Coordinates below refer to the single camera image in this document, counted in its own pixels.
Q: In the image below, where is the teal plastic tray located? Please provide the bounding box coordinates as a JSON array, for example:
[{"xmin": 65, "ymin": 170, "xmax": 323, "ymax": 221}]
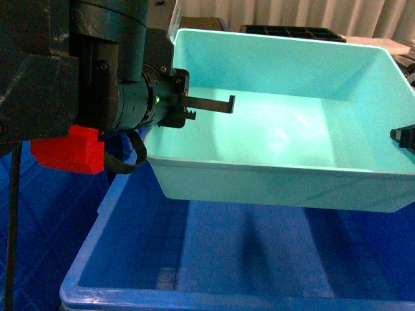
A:
[{"xmin": 145, "ymin": 29, "xmax": 414, "ymax": 213}]

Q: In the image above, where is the cardboard sheet on crate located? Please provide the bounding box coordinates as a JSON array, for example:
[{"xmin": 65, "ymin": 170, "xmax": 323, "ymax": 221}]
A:
[{"xmin": 179, "ymin": 16, "xmax": 224, "ymax": 31}]

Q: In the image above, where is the large open blue crate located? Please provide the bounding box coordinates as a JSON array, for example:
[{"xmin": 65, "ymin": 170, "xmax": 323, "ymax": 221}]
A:
[{"xmin": 59, "ymin": 129, "xmax": 415, "ymax": 311}]

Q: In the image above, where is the black cable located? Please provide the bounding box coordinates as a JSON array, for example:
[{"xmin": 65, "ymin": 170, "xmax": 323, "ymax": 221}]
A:
[{"xmin": 3, "ymin": 129, "xmax": 147, "ymax": 311}]

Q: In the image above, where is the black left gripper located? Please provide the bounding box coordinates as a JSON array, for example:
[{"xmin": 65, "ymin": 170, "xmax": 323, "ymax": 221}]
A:
[{"xmin": 142, "ymin": 64, "xmax": 235, "ymax": 128}]

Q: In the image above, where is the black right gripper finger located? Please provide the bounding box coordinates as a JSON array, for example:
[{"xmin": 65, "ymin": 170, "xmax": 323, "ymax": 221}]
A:
[{"xmin": 390, "ymin": 124, "xmax": 415, "ymax": 148}]

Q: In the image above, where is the black compartment tray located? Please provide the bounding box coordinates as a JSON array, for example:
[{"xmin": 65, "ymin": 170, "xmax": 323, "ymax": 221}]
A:
[{"xmin": 240, "ymin": 25, "xmax": 346, "ymax": 43}]

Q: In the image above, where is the blue crate far left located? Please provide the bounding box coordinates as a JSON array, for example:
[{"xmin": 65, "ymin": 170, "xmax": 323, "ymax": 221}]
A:
[{"xmin": 13, "ymin": 143, "xmax": 109, "ymax": 310}]

